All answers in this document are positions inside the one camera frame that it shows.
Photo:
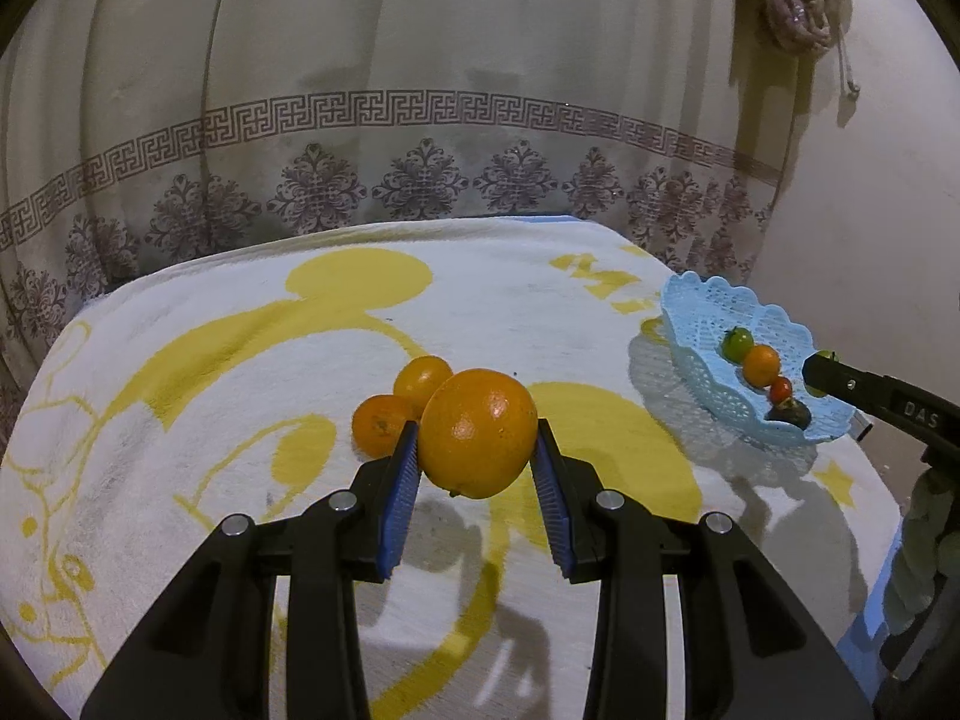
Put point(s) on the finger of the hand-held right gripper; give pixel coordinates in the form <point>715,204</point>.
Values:
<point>840,379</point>

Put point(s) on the blue sheet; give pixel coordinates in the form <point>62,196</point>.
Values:
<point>862,637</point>

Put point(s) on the white and yellow towel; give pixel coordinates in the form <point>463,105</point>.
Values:
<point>225,300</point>

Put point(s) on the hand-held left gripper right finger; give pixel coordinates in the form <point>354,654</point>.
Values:
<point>551,502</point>

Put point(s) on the beige patterned curtain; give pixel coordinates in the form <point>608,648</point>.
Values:
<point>450,52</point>

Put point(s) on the red tomato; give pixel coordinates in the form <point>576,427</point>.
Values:
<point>781,388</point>

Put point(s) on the dark brown wrinkled fruit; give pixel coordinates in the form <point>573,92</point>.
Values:
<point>791,414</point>

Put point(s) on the light blue lattice basket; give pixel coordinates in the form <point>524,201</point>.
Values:
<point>705,315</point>

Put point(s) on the green tomato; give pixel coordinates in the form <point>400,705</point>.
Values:
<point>737,343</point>
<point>825,352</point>

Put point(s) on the pink fabric curtain tieback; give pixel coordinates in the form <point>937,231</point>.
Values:
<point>795,7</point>

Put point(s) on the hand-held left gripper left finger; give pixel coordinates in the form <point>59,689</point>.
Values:
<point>401,495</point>

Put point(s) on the orange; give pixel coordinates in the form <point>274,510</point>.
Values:
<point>760,364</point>
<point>379,424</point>
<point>420,382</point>
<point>480,427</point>

